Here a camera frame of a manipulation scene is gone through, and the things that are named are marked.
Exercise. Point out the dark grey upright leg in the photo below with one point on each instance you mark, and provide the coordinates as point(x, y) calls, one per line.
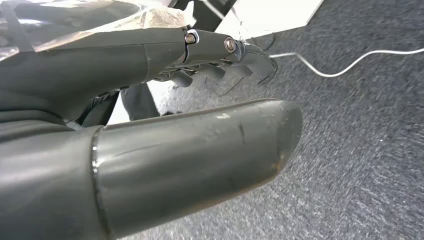
point(139, 101)

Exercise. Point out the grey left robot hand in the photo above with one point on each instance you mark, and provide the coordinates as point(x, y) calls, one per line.
point(172, 159)

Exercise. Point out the clear plastic film wrap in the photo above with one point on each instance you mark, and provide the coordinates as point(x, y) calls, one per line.
point(159, 16)

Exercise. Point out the black frame bar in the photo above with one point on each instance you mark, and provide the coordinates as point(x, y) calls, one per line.
point(205, 18)

